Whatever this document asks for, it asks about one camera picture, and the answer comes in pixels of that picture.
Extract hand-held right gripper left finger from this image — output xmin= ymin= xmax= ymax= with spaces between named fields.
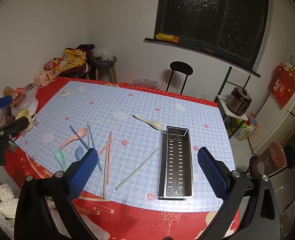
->
xmin=14 ymin=148 xmax=98 ymax=240

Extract white refrigerator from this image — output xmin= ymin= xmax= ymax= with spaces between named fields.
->
xmin=250 ymin=76 xmax=295 ymax=155

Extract white plastic container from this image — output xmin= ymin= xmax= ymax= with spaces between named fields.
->
xmin=11 ymin=82 xmax=39 ymax=115

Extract metal utensil tray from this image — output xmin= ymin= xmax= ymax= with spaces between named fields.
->
xmin=158 ymin=126 xmax=195 ymax=200

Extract dark maroon cloth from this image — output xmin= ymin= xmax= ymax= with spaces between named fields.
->
xmin=62 ymin=44 xmax=95 ymax=78

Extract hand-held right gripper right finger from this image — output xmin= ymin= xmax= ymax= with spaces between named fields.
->
xmin=197 ymin=147 xmax=280 ymax=240

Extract green printed bag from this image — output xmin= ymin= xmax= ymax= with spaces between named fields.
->
xmin=234 ymin=124 xmax=254 ymax=142

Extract red gift box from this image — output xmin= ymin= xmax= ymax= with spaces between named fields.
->
xmin=267 ymin=60 xmax=295 ymax=109

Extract black round-back chair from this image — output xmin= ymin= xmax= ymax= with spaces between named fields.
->
xmin=165 ymin=61 xmax=194 ymax=95

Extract cream chopstick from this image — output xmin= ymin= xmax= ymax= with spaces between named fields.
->
xmin=103 ymin=140 xmax=111 ymax=200

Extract yellow mug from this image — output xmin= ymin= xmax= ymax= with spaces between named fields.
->
xmin=15 ymin=109 xmax=36 ymax=132

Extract orange food packet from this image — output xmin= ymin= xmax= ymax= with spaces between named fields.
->
xmin=11 ymin=87 xmax=29 ymax=107

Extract cream spoon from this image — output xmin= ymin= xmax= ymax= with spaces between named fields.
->
xmin=134 ymin=114 xmax=163 ymax=131

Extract yellow snack bags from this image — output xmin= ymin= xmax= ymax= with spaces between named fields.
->
xmin=62 ymin=48 xmax=88 ymax=72

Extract grey stool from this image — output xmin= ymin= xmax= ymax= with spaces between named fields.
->
xmin=87 ymin=56 xmax=118 ymax=83

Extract brown rice cooker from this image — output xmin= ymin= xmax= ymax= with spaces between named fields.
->
xmin=227 ymin=87 xmax=252 ymax=117

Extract clear plastic bag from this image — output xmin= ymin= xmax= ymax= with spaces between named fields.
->
xmin=91 ymin=47 xmax=114 ymax=62

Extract person's left forearm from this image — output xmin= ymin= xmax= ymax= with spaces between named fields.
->
xmin=0 ymin=166 xmax=19 ymax=218

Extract dark window sill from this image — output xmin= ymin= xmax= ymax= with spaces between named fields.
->
xmin=144 ymin=37 xmax=261 ymax=78

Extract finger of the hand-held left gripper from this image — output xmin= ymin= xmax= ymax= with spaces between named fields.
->
xmin=0 ymin=95 xmax=13 ymax=117
xmin=0 ymin=117 xmax=30 ymax=140

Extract pink spoon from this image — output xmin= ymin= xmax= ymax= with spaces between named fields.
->
xmin=60 ymin=127 xmax=87 ymax=149

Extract clear plastic dish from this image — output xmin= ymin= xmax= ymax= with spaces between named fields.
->
xmin=132 ymin=79 xmax=158 ymax=88

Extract green spoon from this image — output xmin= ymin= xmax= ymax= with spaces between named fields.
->
xmin=54 ymin=149 xmax=66 ymax=172

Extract blue spoon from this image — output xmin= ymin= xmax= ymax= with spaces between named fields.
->
xmin=75 ymin=147 xmax=103 ymax=172

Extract black metal frame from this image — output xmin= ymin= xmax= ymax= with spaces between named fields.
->
xmin=217 ymin=66 xmax=251 ymax=98

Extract orange snack packet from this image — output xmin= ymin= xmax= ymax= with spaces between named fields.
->
xmin=156 ymin=33 xmax=180 ymax=43

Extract brown bin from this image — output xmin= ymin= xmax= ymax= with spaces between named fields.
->
xmin=250 ymin=141 xmax=287 ymax=179

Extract white side table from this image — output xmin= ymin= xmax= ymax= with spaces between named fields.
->
xmin=217 ymin=95 xmax=248 ymax=140

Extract red snack packet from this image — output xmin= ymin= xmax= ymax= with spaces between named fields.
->
xmin=44 ymin=57 xmax=63 ymax=71

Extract beige snack box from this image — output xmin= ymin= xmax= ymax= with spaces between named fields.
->
xmin=34 ymin=66 xmax=63 ymax=87

